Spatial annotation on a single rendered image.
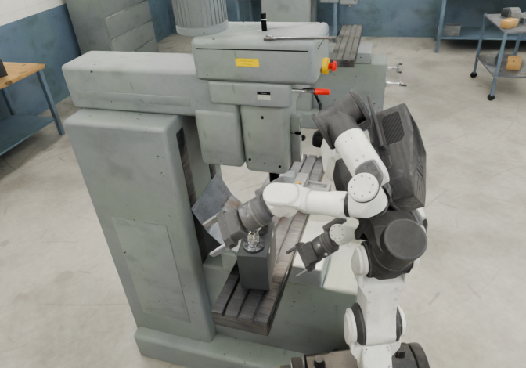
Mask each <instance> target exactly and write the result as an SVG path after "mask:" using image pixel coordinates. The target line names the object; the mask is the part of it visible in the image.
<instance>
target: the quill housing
mask: <svg viewBox="0 0 526 368"><path fill-rule="evenodd" d="M295 113H296V100H295V102H294V104H293V106H292V107H291V108H278V107H266V106H243V105H240V116H241V123H242V130H243V144H244V151H245V158H246V166H247V168H248V169H249V170H251V171H262V172H269V173H276V174H285V173H287V172H288V170H289V168H290V166H291V164H292V162H293V161H292V146H291V134H290V132H291V127H290V117H291V115H292V114H295Z"/></svg>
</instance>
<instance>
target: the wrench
mask: <svg viewBox="0 0 526 368"><path fill-rule="evenodd" d="M335 38H336V36H278V35H266V36H265V38H263V39H264V41H271V40H273V41H275V40H276V39H305V40H335Z"/></svg>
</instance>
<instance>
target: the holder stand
mask: <svg viewBox="0 0 526 368"><path fill-rule="evenodd" d="M258 232H259V240H260V244H259V245H258V246H257V247H250V246H249V245H248V242H247V236H246V237H244V238H243V239H241V242H240V247H239V250H238V252H237V256H236V257H237V262H238V268H239V274H240V283H241V288H246V289H257V290H270V286H271V282H272V274H273V269H274V265H275V260H276V232H275V223H274V221H272V222H270V223H269V224H267V225H265V226H263V227H261V229H260V230H258Z"/></svg>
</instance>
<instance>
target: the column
mask: <svg viewBox="0 0 526 368"><path fill-rule="evenodd" d="M64 126H65V129H66V130H67V134H68V137H69V139H70V143H71V145H72V148H73V150H74V154H75V157H76V158H77V162H78V165H79V168H80V169H81V173H82V176H83V178H84V181H85V185H86V186H87V189H88V193H89V196H90V197H91V200H92V204H93V206H94V208H95V212H96V215H97V217H98V220H99V224H100V225H101V228H102V231H103V234H104V236H105V239H106V243H107V245H108V248H109V250H110V253H111V256H112V259H113V263H114V264H115V267H116V270H117V273H118V276H119V278H120V281H121V284H122V287H123V289H124V292H125V295H126V298H127V300H128V304H129V306H130V309H131V312H132V315H133V317H134V320H135V323H136V326H137V328H139V327H145V328H149V329H152V330H159V331H162V332H165V333H169V334H174V335H178V336H181V337H187V338H191V339H194V340H198V341H203V342H207V343H211V342H212V341H213V339H214V336H215V334H216V331H215V327H214V321H213V318H212V314H211V305H210V301H209V297H208V292H207V286H206V282H205V278H204V271H203V263H204V261H205V260H206V258H207V255H208V254H209V252H210V250H211V248H212V247H213V245H214V243H215V241H216V239H215V238H214V237H212V236H211V235H210V234H209V233H208V232H207V231H206V230H205V228H204V227H203V226H202V225H201V223H200V222H199V220H198V219H197V217H196V216H195V215H194V213H193V212H192V211H191V208H192V206H193V205H194V204H195V203H196V201H197V199H198V198H199V197H200V195H201V193H202V192H203V191H204V190H205V188H206V187H207V185H208V184H209V182H210V181H211V180H212V179H213V178H214V176H215V175H216V173H218V174H219V175H220V176H221V178H222V171H221V165H220V164H207V163H205V162H204V161H203V158H202V153H201V148H200V140H199V135H198V130H197V125H196V117H195V116H186V115H174V114H155V113H144V112H134V111H123V110H103V109H92V108H82V109H81V110H79V111H78V112H77V113H75V114H73V115H72V116H70V117H69V118H67V119H66V120H65V121H64Z"/></svg>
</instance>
